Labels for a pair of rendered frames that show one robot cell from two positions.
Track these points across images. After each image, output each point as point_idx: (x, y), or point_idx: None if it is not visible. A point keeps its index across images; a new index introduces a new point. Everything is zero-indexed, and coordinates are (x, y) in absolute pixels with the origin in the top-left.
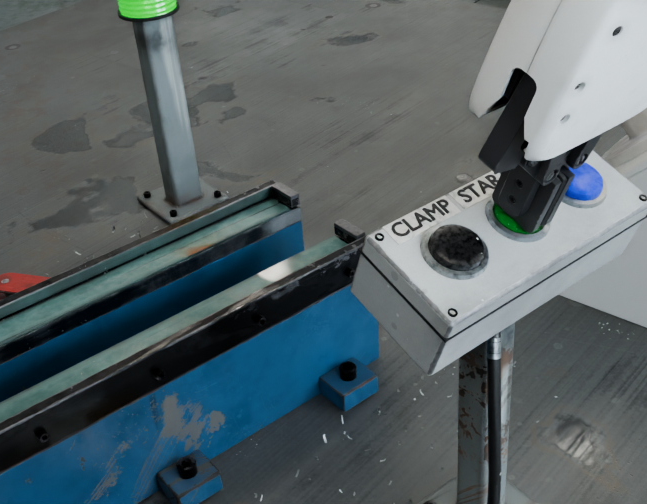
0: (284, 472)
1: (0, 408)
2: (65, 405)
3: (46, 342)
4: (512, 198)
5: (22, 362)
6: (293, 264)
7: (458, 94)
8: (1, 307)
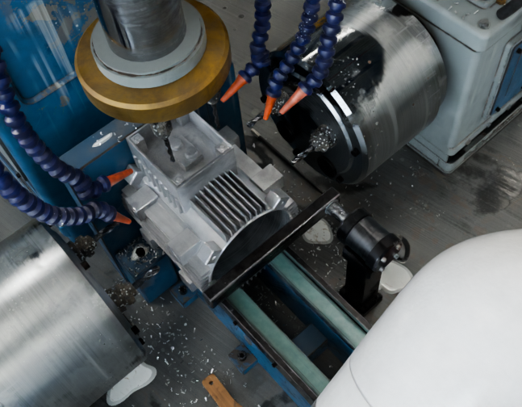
0: None
1: (286, 341)
2: (284, 371)
3: (346, 344)
4: None
5: (336, 335)
6: None
7: None
8: (353, 316)
